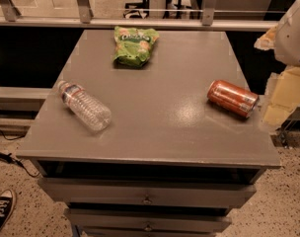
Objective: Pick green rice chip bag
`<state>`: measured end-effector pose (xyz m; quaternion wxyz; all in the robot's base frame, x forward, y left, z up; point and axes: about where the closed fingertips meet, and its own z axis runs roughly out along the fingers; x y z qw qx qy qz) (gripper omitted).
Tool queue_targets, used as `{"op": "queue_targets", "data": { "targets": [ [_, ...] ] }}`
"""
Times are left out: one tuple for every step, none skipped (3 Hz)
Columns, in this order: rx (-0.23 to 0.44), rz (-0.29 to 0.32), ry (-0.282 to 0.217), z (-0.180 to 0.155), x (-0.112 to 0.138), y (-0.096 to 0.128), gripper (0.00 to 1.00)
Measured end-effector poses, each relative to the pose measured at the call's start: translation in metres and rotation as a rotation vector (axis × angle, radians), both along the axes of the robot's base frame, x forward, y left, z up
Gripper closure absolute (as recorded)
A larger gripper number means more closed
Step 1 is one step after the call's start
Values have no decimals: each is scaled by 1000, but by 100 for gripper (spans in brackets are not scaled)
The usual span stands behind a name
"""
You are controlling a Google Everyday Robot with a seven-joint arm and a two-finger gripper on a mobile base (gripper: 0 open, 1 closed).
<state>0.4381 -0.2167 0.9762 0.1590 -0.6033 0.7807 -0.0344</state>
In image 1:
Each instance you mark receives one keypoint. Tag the green rice chip bag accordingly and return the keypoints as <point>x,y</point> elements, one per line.
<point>133,47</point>

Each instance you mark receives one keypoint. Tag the grey drawer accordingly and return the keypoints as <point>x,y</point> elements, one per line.
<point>147,193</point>
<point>147,221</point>

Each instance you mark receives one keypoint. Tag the clear plastic water bottle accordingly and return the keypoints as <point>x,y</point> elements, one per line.
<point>91,112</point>

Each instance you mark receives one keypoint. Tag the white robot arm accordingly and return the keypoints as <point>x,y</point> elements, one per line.
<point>287,43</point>

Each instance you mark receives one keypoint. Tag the grey drawer cabinet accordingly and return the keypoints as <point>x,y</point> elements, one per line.
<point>163,127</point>

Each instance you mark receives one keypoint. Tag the upper grey drawer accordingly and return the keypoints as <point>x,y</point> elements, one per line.
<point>147,193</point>

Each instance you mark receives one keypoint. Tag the black white sneaker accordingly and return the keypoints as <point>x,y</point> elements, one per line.
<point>7,204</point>

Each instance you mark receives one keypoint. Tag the metal railing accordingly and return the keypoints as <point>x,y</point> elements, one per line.
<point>204,15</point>

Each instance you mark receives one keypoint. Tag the orange soda can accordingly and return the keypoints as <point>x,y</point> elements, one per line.
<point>232,98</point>

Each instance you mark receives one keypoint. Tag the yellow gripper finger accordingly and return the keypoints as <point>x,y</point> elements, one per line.
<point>281,96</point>
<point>267,40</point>

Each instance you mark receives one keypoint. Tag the lower grey drawer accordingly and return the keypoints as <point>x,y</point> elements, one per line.
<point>147,221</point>

